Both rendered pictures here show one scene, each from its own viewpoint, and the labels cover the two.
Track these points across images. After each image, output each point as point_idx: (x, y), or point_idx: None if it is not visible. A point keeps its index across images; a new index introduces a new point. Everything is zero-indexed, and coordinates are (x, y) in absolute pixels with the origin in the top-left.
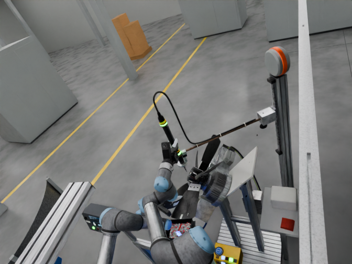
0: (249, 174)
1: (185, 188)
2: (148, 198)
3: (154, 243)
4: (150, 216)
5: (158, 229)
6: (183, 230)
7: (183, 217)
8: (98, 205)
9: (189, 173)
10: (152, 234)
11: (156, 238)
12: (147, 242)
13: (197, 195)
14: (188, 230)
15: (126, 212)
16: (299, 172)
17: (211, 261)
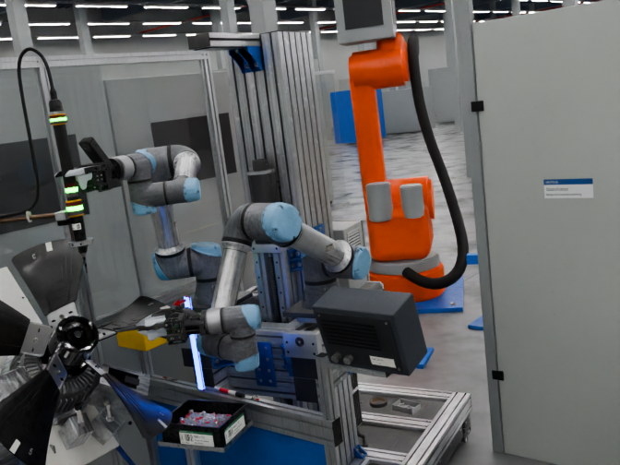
0: (3, 275)
1: (117, 386)
2: (177, 178)
3: (188, 150)
4: (184, 166)
5: (179, 160)
6: (197, 421)
7: (161, 304)
8: (361, 309)
9: (78, 348)
10: (189, 159)
11: (184, 155)
12: (293, 411)
13: (106, 322)
14: (184, 419)
15: (236, 210)
16: (59, 55)
17: None
